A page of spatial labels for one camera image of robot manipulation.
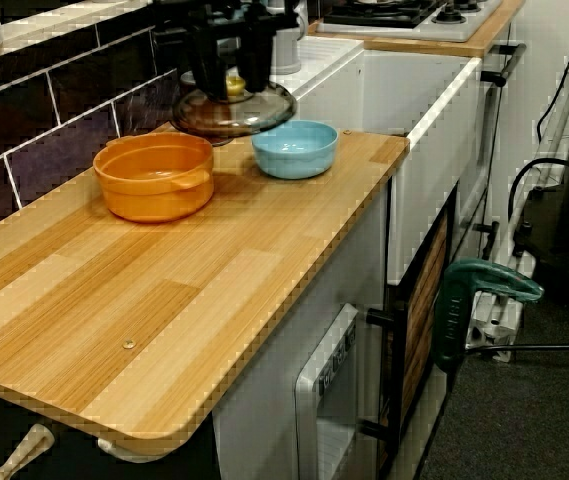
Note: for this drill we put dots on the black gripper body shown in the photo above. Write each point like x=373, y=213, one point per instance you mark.
x=244, y=17

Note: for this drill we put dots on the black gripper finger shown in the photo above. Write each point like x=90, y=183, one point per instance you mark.
x=256, y=60
x=209, y=65

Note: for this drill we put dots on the brown glass lid yellow knob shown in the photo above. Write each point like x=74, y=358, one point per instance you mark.
x=264, y=115

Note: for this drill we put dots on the light blue bowl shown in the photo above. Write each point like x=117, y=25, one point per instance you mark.
x=294, y=165

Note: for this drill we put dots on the grey toy faucet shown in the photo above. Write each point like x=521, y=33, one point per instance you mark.
x=289, y=55

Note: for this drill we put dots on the dark tiled backsplash with ledge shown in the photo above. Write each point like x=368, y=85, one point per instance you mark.
x=64, y=100

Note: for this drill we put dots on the white sink unit with drainboard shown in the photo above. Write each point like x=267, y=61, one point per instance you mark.
x=414, y=90

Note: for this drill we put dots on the toy stove cooktop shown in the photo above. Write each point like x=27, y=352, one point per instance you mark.
x=454, y=30

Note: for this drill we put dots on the wood pattern door panel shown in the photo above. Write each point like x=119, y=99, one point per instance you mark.
x=424, y=310

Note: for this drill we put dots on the white toy kitchen cabinet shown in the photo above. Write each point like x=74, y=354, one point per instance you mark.
x=264, y=390

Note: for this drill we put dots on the grey dispenser panel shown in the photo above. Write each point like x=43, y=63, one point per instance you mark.
x=306, y=425

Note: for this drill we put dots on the cream wooden peg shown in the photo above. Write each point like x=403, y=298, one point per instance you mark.
x=129, y=452
x=24, y=447

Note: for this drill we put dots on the aluminium frame rail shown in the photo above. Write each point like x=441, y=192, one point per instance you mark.
x=494, y=330

